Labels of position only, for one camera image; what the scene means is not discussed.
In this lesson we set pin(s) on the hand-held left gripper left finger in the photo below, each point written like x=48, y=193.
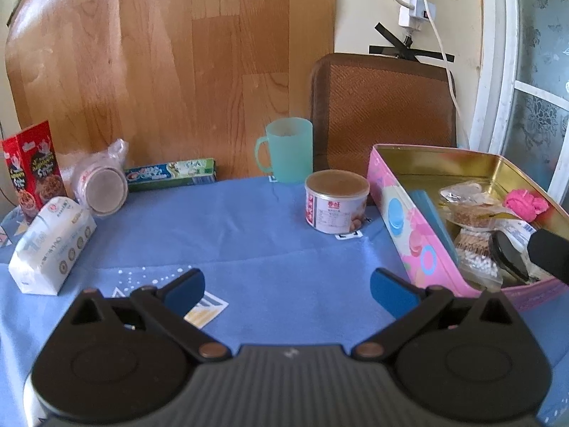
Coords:
x=186, y=290

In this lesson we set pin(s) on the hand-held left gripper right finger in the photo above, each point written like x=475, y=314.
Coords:
x=390, y=291

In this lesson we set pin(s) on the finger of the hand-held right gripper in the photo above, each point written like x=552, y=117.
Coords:
x=551, y=253

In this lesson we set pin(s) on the pink tin box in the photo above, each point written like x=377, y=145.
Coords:
x=400, y=218

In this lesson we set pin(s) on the yellow printed card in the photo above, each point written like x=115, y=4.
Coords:
x=206, y=309

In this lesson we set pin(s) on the white packet with blue print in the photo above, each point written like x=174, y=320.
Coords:
x=518, y=227

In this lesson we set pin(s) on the black oval object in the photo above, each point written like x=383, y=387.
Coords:
x=509, y=255

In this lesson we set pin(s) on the pink fluffy ball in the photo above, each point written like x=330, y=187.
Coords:
x=524, y=204

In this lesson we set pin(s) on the bag of cotton swabs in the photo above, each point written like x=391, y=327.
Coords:
x=480, y=269

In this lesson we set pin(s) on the blue tablecloth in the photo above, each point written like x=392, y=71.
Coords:
x=244, y=240

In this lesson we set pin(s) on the clear packet of brown snack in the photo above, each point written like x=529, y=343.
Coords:
x=473, y=213

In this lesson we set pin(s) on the labelled tin can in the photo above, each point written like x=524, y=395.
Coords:
x=335, y=204

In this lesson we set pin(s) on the green toothpaste box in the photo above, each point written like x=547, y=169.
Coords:
x=173, y=173

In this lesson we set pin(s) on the round container in plastic bag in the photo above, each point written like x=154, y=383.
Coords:
x=102, y=187

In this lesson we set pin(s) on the plain white tissue pack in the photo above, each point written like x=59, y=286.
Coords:
x=49, y=244

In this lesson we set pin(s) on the white framed frosted window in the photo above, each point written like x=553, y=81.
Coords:
x=533, y=98

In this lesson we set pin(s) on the green plastic cup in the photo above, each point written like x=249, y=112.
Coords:
x=289, y=151

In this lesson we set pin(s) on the brown woven chair back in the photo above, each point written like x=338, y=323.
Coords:
x=382, y=106

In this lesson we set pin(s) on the red snack box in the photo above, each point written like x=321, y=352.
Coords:
x=33, y=169

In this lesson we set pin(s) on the wooden board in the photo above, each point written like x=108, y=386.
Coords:
x=178, y=75

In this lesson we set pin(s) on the black tape cross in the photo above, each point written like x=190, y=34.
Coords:
x=395, y=46

